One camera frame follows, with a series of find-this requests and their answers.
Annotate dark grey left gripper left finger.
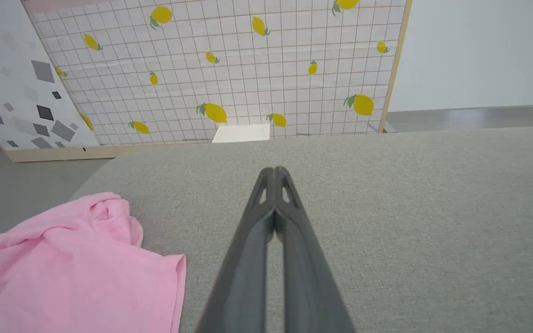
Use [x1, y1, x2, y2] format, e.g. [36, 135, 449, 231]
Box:
[196, 167, 275, 333]

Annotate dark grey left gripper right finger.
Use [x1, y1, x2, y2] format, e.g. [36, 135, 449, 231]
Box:
[274, 166, 356, 333]

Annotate pink shorts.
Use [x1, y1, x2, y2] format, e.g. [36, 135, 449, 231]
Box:
[0, 192, 187, 333]

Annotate white box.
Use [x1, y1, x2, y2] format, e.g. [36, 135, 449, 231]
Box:
[211, 123, 271, 143]

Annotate lemon print grid backdrop panel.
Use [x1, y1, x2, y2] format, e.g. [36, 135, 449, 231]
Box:
[5, 0, 413, 163]

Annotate grey terrazzo print backdrop panel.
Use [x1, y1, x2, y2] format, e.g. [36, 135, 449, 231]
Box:
[0, 0, 100, 151]

